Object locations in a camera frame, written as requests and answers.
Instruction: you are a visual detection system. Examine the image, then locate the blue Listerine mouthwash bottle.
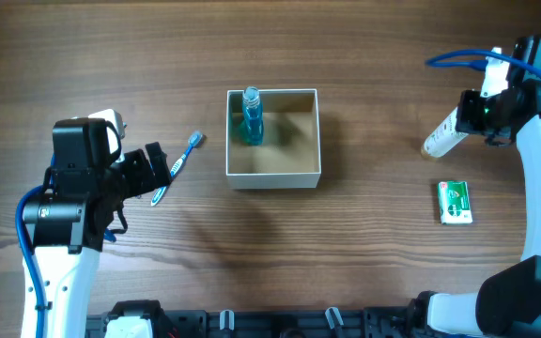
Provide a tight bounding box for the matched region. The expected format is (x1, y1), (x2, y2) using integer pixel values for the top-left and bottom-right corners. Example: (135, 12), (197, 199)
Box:
(239, 86), (264, 146)

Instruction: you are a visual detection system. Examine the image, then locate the white Pantene tube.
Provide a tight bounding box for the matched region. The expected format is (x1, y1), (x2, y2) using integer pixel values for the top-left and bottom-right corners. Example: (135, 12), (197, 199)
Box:
(421, 108), (468, 159)

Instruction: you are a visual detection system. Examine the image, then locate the green white soap box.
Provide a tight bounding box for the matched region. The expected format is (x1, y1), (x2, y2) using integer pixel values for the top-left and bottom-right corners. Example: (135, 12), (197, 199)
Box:
(437, 180), (472, 225)

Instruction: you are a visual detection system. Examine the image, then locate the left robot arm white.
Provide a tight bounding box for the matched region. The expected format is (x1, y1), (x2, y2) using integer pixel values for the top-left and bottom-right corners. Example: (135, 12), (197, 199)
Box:
(15, 118), (172, 337)

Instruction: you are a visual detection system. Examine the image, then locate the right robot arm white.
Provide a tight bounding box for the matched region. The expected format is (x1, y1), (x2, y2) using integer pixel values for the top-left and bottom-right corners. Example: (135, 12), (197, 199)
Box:
(402, 35), (541, 337)

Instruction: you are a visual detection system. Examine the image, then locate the blue white toothbrush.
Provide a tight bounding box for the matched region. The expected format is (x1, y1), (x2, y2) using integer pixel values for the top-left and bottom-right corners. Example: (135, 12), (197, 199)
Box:
(150, 131), (205, 207)

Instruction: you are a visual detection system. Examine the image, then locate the white cardboard box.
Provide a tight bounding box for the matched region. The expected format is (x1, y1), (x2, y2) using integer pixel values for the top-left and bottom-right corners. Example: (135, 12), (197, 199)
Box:
(225, 88), (322, 190)

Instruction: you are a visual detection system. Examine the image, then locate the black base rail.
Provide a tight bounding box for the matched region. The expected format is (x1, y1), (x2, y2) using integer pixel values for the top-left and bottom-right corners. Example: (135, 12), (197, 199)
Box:
(85, 299), (422, 338)

